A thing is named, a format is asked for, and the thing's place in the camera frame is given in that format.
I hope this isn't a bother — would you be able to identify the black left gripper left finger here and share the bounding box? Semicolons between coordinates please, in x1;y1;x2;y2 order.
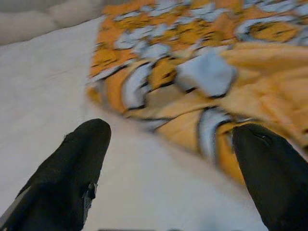
0;118;112;231

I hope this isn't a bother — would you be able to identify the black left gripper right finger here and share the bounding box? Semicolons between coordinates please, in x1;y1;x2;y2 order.
232;123;308;231

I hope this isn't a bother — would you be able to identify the yellow cartoon print blanket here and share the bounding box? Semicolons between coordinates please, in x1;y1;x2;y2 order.
85;0;308;186

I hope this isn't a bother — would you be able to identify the white quilted mattress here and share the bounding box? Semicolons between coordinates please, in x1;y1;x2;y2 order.
0;18;269;231

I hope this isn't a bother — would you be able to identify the cream pillow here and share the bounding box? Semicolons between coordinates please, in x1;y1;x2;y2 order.
47;2;106;28
0;9;60;46

